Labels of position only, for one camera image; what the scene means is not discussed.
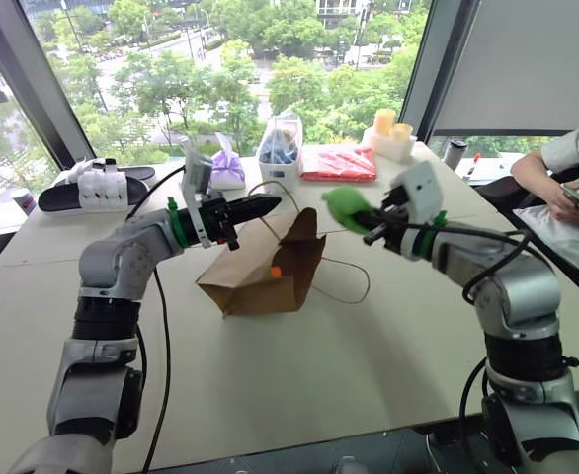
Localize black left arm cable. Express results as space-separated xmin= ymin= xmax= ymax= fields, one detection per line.
xmin=124 ymin=165 xmax=188 ymax=474

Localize white plastic basket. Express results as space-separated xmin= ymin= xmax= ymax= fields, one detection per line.
xmin=258 ymin=145 xmax=303 ymax=183

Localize brown paper bag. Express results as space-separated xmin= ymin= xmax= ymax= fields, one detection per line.
xmin=195 ymin=180 xmax=372 ymax=319

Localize grey roller blind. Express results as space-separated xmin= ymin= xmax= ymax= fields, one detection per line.
xmin=431 ymin=0 xmax=579 ymax=138

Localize purple tied plastic bag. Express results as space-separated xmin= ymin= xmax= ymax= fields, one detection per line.
xmin=209 ymin=132 xmax=248 ymax=191

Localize green right wrist zip tie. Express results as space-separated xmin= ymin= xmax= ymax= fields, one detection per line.
xmin=416 ymin=209 xmax=448 ymax=249

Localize green plush toy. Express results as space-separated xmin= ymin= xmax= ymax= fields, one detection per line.
xmin=321 ymin=187 xmax=377 ymax=236

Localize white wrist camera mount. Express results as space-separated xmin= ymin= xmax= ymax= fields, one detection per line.
xmin=179 ymin=136 xmax=214 ymax=248
xmin=390 ymin=160 xmax=445 ymax=226

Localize white cushion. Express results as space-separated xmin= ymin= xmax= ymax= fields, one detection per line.
xmin=512 ymin=203 xmax=579 ymax=290

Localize green wrist zip tie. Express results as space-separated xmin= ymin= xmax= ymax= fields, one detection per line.
xmin=416 ymin=209 xmax=448 ymax=249
xmin=165 ymin=196 xmax=190 ymax=249

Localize red plastic packet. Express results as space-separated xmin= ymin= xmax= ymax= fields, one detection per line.
xmin=299 ymin=146 xmax=380 ymax=184

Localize white marker with red cap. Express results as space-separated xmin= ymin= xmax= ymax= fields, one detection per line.
xmin=461 ymin=153 xmax=483 ymax=182

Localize clear plastic bag blue contents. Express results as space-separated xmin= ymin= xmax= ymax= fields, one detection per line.
xmin=259 ymin=105 xmax=304 ymax=166

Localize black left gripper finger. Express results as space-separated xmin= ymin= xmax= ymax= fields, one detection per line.
xmin=231 ymin=200 xmax=281 ymax=225
xmin=231 ymin=195 xmax=283 ymax=214

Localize tall yellow cup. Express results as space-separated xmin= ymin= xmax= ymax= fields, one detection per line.
xmin=372 ymin=108 xmax=397 ymax=138

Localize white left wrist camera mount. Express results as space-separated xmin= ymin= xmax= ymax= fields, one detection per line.
xmin=179 ymin=136 xmax=214 ymax=248

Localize white plastic container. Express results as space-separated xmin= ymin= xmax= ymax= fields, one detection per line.
xmin=361 ymin=126 xmax=420 ymax=164

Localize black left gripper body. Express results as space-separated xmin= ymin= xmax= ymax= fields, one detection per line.
xmin=200 ymin=195 xmax=242 ymax=252

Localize person in white shirt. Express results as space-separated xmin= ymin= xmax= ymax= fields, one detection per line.
xmin=510 ymin=117 xmax=579 ymax=243

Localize grey tumbler with black lid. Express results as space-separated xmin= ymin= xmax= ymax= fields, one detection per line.
xmin=442 ymin=138 xmax=469 ymax=170

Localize green left wrist zip tie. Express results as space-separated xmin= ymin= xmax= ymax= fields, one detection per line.
xmin=165 ymin=196 xmax=190 ymax=249

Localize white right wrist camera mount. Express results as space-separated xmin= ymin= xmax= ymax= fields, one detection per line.
xmin=390 ymin=160 xmax=445 ymax=226

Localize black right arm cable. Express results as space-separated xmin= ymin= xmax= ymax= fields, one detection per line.
xmin=405 ymin=220 xmax=536 ymax=305

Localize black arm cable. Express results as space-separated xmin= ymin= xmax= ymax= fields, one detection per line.
xmin=405 ymin=220 xmax=536 ymax=305
xmin=124 ymin=165 xmax=188 ymax=474

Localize person's right hand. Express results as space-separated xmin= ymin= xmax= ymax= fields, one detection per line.
xmin=548 ymin=181 xmax=579 ymax=223

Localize short yellow cup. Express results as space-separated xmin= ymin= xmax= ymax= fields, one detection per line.
xmin=391 ymin=122 xmax=415 ymax=145

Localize small printed paper cup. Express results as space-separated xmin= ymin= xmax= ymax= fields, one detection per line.
xmin=12 ymin=187 xmax=40 ymax=218

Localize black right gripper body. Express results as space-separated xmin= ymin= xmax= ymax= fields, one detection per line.
xmin=374 ymin=190 xmax=412 ymax=248

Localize black slipper with white strap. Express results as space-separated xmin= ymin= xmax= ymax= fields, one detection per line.
xmin=66 ymin=158 xmax=158 ymax=182
xmin=38 ymin=170 xmax=151 ymax=215

